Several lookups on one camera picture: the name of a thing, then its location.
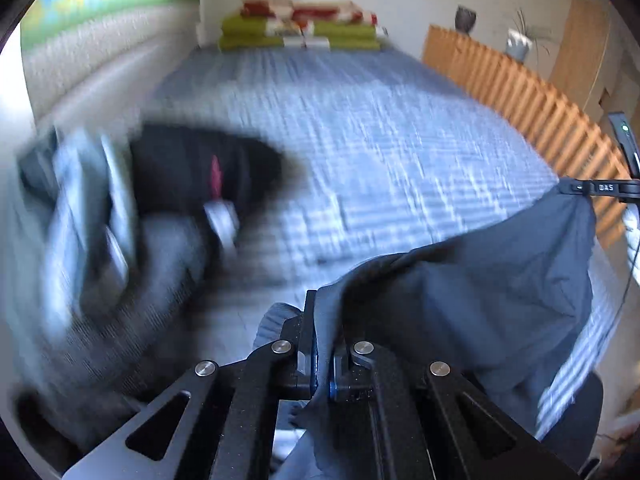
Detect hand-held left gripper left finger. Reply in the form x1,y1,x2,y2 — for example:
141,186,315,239
62,290,319,480

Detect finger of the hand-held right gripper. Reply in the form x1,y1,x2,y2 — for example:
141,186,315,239
560,178,640,203

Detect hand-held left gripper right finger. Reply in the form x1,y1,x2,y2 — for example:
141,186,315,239
330,341,581,480

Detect dark blue pants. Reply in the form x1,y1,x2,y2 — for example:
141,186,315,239
290,187,598,480

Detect grey houndstooth pants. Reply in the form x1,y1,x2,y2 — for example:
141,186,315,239
10,205,301,461

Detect black pants with red logo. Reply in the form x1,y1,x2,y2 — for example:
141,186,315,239
127,122,301,221

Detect wooden door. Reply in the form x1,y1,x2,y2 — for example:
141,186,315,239
550,0,613,111

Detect potted plant in white pot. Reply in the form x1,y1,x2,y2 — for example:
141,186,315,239
505,7,553,63

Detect dark vase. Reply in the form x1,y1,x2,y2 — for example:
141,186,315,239
455,5,478,33

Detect person's dark trouser leg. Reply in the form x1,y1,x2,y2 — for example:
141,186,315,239
540,372,606,461

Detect blue white striped bedspread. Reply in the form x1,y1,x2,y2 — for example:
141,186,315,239
145,45,623,441

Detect light blue jeans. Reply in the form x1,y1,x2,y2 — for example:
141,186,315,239
17,127,143,331

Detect black cable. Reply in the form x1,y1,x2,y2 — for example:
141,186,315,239
592,240,640,376

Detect wooden slatted bed frame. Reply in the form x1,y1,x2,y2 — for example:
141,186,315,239
422,24,633,251

